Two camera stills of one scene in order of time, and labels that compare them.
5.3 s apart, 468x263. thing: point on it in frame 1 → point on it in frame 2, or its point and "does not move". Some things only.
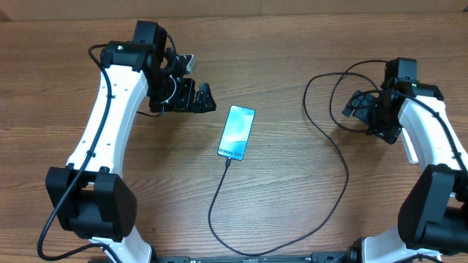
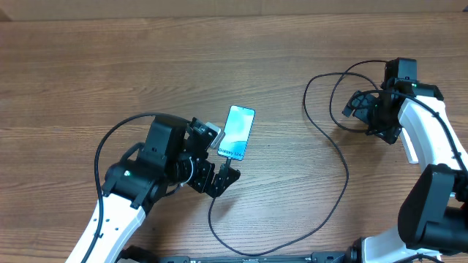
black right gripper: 389,134 does not move
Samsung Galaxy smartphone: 236,132 does not move
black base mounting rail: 349,256 does not move
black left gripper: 186,101 → 201,183
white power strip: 409,147 does not move
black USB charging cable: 320,125 → 334,88
